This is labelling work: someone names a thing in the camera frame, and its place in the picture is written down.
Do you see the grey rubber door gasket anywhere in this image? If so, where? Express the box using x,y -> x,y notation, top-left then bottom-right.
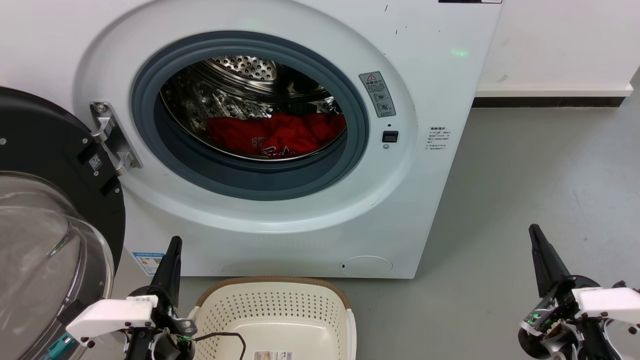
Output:
131,31 -> 370,202

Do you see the silver metal door hinge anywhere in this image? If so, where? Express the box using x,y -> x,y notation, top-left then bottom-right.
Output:
90,101 -> 143,176

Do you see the thin black cable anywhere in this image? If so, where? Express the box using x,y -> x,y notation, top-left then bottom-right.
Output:
192,332 -> 247,360

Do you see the small printed text sticker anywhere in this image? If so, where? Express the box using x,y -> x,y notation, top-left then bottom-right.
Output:
425,126 -> 451,153

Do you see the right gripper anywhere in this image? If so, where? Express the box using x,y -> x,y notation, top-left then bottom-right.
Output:
517,224 -> 621,360

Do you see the teal cable plug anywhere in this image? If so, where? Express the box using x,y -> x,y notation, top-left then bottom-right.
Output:
42,332 -> 76,360

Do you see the grey warning sticker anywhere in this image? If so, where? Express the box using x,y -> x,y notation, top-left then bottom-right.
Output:
358,71 -> 397,118

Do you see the stainless steel washing machine drum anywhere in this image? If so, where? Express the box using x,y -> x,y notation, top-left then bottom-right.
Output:
160,55 -> 348,162

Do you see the round drain filter cover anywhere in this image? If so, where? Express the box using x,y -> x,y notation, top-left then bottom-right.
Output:
339,255 -> 393,277

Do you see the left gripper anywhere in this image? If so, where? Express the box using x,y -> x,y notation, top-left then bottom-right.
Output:
125,236 -> 197,360

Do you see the red sports jersey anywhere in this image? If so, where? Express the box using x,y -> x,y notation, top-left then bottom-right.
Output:
206,112 -> 347,159

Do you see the cream perforated laundry basket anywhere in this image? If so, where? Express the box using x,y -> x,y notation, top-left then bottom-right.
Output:
187,276 -> 357,360

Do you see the white front-load washing machine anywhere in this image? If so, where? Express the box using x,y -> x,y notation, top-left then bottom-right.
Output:
0,0 -> 503,280

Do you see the blue energy label sticker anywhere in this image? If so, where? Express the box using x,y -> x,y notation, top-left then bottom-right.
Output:
132,251 -> 166,277

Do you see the black wall baseboard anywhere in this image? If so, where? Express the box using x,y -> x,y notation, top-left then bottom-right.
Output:
472,96 -> 627,108

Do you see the black glass washer door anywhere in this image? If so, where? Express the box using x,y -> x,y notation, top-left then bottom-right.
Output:
0,86 -> 126,360

